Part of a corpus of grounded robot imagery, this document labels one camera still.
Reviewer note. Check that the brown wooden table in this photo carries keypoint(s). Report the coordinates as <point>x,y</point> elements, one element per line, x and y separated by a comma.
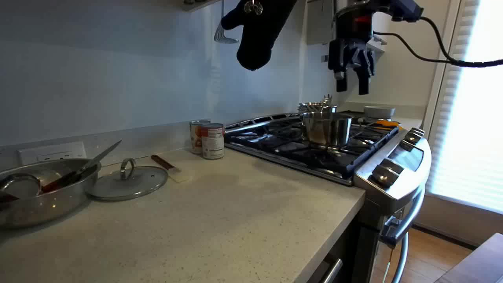
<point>473,265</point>

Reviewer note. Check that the orange silicone mat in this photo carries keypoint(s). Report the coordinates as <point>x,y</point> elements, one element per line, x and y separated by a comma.
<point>386,124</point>

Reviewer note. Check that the white window blinds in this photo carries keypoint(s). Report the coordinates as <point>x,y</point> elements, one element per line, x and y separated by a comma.
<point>471,132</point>

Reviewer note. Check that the wide steel saute pan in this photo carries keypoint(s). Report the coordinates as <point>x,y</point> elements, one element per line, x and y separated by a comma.
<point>47,202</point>

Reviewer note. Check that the range control knob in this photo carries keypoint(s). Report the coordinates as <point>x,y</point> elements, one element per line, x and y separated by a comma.
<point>380,179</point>
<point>407,143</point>
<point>413,136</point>
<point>393,169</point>
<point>419,130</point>

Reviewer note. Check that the small steel pot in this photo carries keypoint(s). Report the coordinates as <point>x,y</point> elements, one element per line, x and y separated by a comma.
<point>327,132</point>

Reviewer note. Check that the round steel strainer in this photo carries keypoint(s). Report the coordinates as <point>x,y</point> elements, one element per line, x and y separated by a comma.
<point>20,185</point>

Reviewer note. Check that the black oven mitt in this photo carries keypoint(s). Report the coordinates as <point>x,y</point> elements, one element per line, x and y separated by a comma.
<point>259,37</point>

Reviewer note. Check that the red and white food can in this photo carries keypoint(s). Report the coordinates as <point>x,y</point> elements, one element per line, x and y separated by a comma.
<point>212,143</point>
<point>195,138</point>

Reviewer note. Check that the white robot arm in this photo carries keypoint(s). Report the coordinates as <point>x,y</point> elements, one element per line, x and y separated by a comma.
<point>386,9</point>

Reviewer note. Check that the grey hanging kitchen scraper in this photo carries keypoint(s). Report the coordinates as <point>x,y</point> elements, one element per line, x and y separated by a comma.
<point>223,34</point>

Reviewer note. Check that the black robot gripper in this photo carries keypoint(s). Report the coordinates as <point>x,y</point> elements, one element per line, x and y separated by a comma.
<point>355,26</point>

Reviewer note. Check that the stainless steel gas range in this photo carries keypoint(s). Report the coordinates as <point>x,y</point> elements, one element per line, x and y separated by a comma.
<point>314,152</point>

